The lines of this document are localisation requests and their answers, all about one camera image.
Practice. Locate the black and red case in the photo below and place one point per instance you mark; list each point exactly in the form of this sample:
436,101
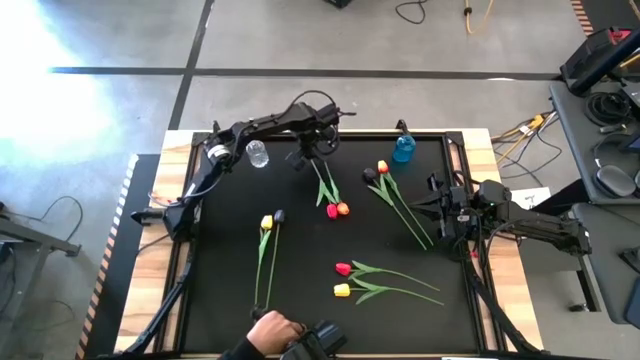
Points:
595,55

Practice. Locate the grey desk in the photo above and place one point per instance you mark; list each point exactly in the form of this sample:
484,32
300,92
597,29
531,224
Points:
570,130

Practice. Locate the person's forearm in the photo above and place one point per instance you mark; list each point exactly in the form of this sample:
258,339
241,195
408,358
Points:
240,350

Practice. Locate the dark purple artificial tulip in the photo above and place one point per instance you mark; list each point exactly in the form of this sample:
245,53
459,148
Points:
369,174
279,216

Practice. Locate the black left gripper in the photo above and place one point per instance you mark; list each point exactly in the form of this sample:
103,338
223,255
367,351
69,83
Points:
317,139

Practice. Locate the yellow artificial tulip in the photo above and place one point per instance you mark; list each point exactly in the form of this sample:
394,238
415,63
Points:
267,222
342,290

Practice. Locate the black table mat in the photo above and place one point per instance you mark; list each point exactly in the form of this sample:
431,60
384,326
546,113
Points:
400,325

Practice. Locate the red artificial tulip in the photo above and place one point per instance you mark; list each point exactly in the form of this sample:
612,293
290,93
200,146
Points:
332,211
343,269

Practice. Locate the grey over-ear headphones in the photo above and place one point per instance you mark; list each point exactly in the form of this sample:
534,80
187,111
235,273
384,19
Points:
615,181

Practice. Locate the white paper sheet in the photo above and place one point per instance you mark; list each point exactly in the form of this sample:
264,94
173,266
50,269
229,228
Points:
530,197

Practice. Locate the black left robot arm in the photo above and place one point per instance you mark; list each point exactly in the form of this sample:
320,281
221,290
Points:
270,122

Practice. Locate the orange artificial tulip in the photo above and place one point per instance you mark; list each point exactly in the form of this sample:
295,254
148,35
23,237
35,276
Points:
343,208
383,166

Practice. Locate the black box on floor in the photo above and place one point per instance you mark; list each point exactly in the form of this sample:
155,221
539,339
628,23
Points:
339,2

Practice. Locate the black diagonal frame strut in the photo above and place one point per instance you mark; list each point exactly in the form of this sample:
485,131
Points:
492,310
165,307

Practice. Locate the blue glass vase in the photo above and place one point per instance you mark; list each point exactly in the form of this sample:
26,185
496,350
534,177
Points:
404,149

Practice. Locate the black aluminium table frame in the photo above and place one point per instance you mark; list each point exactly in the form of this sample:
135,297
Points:
455,138

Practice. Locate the clear glass vase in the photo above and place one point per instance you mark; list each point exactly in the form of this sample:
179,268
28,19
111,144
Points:
257,154

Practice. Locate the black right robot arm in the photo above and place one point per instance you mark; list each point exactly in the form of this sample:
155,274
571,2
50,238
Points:
540,227

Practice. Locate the grey side table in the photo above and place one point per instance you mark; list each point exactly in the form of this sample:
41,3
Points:
615,260

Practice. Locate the black metal stand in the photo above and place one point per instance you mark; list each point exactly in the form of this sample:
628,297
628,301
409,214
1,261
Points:
35,240

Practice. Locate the person's hand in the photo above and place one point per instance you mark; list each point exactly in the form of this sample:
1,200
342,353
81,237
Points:
272,332

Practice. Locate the black handheld device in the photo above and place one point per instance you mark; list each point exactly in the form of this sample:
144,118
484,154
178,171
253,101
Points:
317,340

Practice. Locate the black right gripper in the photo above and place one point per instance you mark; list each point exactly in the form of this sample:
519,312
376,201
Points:
460,207

